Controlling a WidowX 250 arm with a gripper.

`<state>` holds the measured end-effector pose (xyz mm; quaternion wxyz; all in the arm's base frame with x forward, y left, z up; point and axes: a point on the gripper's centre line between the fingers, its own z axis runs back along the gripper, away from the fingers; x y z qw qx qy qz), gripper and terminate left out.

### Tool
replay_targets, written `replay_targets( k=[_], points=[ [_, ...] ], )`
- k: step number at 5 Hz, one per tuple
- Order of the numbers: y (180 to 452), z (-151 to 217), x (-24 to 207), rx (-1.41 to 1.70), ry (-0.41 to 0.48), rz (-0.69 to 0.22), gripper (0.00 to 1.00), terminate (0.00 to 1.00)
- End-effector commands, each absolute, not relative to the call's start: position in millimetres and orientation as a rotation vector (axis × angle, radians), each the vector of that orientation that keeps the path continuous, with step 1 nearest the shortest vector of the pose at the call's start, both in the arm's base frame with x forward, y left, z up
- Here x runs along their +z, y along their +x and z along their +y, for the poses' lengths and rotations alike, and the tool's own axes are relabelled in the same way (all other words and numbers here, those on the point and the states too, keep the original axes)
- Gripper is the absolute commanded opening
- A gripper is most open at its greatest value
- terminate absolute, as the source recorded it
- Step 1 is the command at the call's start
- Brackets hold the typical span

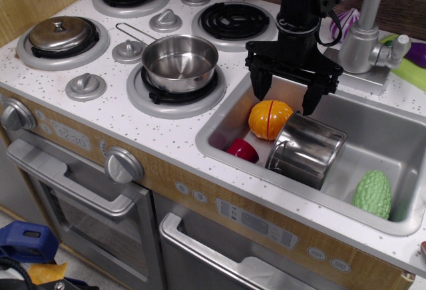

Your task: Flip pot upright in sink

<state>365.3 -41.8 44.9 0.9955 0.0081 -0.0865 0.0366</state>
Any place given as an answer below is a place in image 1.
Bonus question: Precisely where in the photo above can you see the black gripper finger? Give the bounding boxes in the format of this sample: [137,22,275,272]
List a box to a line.
[250,66,272,100]
[302,81,329,116]

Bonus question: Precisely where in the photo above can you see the black coil burner back right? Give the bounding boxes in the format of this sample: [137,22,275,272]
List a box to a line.
[200,3,270,40]

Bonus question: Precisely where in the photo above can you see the purple toy eggplant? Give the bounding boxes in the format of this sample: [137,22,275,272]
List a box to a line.
[405,42,426,69]

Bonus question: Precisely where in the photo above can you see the grey stove knob centre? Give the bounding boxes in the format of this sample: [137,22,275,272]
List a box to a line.
[112,40,146,65]

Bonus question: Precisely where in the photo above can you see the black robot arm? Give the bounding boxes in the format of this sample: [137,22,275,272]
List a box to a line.
[246,0,343,116]

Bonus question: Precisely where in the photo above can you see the steel saucepan with handle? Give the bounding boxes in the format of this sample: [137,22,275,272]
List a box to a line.
[127,30,218,94]

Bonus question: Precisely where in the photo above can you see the grey oven dial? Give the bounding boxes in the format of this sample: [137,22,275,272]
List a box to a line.
[1,97,37,131]
[105,146,144,184]

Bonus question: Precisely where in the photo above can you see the red toy cup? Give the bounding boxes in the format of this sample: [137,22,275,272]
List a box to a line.
[226,138,259,163]

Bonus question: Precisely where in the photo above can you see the grey stove knob middle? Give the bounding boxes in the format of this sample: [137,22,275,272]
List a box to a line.
[149,9,182,33]

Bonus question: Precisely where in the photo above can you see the grey oven door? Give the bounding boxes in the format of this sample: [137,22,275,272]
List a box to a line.
[7,139,163,289]

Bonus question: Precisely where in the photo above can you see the purple white toy onion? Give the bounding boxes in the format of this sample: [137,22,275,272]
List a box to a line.
[329,8,360,41]

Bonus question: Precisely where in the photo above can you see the grey oven dial left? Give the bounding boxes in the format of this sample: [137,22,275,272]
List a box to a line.
[1,97,37,131]

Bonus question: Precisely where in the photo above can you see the grey stove knob front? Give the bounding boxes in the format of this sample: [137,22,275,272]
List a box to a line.
[65,73,107,102]

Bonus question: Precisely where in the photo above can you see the grey sink basin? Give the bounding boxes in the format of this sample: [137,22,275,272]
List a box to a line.
[196,77,425,235]

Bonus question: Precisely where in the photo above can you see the grey dishwasher door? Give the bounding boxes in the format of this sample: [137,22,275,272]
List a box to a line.
[158,212,337,290]

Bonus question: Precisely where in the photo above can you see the green bumpy toy vegetable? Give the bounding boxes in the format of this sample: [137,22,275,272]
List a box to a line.
[352,170,391,219]

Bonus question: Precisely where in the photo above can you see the steel lid front left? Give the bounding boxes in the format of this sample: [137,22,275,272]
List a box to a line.
[29,16,96,51]

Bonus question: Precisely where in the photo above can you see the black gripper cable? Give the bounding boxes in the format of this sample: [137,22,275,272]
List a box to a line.
[317,10,344,46]

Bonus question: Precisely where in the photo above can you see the steel pot lying sideways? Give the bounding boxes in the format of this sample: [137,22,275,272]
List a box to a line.
[265,112,346,190]

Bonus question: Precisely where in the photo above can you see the oven clock display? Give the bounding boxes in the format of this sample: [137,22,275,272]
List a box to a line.
[50,120,91,152]

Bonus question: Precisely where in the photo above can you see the blue clamp tool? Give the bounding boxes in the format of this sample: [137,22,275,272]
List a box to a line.
[1,221,59,263]

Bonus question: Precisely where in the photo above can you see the yellow cloth scrap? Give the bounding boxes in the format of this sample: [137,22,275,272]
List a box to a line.
[27,262,68,285]

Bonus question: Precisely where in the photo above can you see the orange toy fruit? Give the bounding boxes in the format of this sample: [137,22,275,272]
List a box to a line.
[248,100,294,140]

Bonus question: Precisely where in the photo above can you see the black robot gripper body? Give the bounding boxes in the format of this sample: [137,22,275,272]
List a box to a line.
[246,20,343,93]

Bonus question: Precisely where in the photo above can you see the grey toy faucet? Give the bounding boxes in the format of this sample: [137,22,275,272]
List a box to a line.
[325,0,411,95]

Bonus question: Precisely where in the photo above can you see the grey oven dial right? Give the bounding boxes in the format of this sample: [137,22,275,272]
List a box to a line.
[105,146,144,184]

